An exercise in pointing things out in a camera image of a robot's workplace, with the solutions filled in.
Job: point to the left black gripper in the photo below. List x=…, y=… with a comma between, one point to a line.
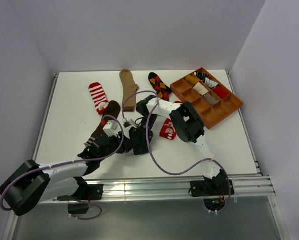
x=126, y=144

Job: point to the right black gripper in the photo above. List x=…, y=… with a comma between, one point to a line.
x=140, y=133

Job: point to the navy blue sock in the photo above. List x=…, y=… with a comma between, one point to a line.
x=139, y=145

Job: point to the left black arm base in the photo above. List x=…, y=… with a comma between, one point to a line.
x=83, y=198

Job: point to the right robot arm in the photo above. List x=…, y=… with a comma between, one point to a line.
x=189, y=128

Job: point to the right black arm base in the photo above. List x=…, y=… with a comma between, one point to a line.
x=218, y=188

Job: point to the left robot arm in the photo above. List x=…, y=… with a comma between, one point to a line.
x=33, y=183

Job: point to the red patterned sock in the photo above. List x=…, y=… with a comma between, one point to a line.
x=168, y=130

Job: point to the brown striped-cuff sock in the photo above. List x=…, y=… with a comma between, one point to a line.
x=112, y=110

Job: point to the tan sock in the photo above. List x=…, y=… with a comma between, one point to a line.
x=129, y=89

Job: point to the black argyle sock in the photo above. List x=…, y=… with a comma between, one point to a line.
x=162, y=90

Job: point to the red white striped sock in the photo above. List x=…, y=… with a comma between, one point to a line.
x=99, y=97

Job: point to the mustard rolled sock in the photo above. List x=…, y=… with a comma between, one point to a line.
x=192, y=80

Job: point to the cream rolled sock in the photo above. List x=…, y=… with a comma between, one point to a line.
x=201, y=89

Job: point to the orange compartment tray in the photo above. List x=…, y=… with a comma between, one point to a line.
x=210, y=115

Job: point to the black white striped rolled sock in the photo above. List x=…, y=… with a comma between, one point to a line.
x=201, y=75

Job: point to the white grey striped rolled sock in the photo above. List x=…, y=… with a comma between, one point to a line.
x=211, y=83

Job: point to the red rolled sock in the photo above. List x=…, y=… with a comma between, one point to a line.
x=219, y=91

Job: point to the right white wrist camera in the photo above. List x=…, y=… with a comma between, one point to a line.
x=129, y=123

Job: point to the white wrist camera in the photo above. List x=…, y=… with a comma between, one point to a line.
x=111, y=128
x=129, y=123

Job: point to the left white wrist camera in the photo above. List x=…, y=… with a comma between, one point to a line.
x=111, y=128

